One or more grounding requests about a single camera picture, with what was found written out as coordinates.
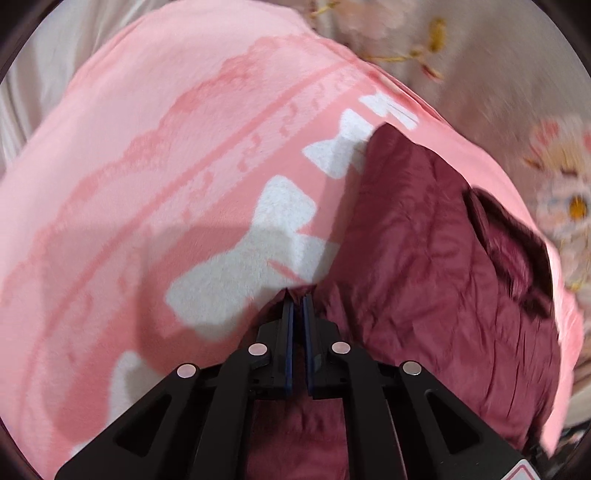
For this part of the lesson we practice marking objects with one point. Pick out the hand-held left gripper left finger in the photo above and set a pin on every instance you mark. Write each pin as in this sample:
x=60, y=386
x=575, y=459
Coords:
x=289, y=341

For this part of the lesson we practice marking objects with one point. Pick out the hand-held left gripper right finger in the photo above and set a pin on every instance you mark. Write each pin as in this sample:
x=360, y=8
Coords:
x=308, y=341

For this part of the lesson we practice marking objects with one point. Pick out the maroon puffer jacket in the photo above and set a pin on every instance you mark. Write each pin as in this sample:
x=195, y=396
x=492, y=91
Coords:
x=415, y=258

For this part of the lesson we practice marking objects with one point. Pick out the pink fleece blanket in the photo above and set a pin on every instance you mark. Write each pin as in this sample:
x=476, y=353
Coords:
x=152, y=194

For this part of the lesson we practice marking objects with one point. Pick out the grey floral blanket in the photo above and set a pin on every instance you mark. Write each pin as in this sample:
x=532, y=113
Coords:
x=498, y=74

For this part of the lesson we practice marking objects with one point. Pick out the white satin cloth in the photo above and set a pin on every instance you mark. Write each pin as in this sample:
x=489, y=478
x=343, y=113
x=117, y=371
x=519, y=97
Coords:
x=51, y=78

